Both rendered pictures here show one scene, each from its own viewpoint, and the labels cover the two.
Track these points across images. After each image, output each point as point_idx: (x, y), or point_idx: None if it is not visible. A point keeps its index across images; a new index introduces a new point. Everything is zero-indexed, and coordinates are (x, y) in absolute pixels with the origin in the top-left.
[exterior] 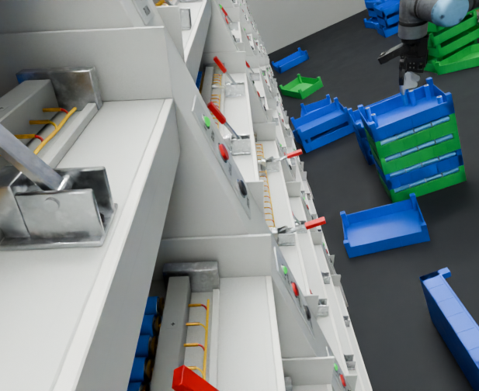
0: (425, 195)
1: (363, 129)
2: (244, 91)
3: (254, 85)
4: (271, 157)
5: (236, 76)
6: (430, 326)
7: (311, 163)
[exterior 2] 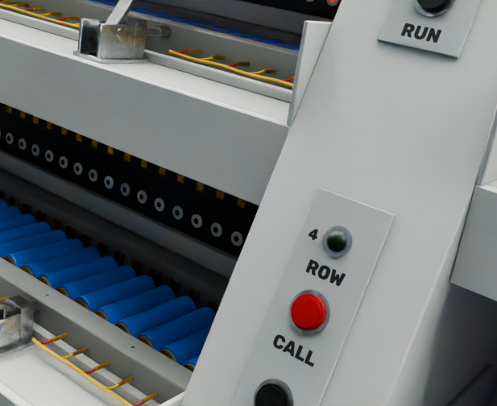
0: None
1: None
2: (79, 42)
3: (327, 258)
4: None
5: (271, 109)
6: None
7: None
